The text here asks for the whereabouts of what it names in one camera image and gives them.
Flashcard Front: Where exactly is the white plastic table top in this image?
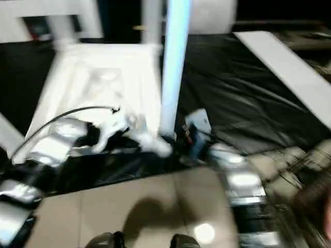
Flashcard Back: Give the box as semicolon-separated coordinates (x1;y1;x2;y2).
12;42;173;162

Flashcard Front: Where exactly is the white plastic table leg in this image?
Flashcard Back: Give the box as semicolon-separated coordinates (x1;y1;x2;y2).
0;113;25;147
48;14;76;49
159;0;192;137
141;0;166;52

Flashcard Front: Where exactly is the black work mat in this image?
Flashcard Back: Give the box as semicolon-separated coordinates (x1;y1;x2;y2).
0;32;331;193

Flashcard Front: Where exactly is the dark right robot foot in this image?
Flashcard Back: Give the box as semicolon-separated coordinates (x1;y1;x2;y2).
170;234;201;248

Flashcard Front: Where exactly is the dark robot foot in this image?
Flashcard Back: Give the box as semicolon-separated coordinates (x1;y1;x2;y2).
86;231;125;248
170;234;201;248

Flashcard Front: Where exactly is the dark left robot foot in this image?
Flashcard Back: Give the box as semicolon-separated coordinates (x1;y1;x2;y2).
86;231;125;248

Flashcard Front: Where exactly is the white flat board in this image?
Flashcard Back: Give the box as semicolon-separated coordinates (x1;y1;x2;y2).
232;30;331;130

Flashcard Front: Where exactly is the black furniture with yellow label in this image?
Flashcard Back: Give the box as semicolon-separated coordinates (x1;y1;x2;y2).
102;0;145;43

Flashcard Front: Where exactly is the white glass-door cabinet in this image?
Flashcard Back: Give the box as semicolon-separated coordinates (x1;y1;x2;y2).
0;0;104;43

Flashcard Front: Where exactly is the brown furry object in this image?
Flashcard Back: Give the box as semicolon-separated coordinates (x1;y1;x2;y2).
294;180;331;241

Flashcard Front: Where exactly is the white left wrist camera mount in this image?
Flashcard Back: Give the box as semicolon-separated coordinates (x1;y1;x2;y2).
92;108;145;153

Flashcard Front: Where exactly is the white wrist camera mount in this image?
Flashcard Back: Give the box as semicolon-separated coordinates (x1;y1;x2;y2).
184;108;213;134
92;108;145;153

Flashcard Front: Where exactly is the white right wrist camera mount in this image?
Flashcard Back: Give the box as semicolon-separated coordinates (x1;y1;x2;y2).
184;108;213;134

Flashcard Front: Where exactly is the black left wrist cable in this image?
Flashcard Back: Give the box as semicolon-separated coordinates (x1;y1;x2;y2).
10;104;122;158

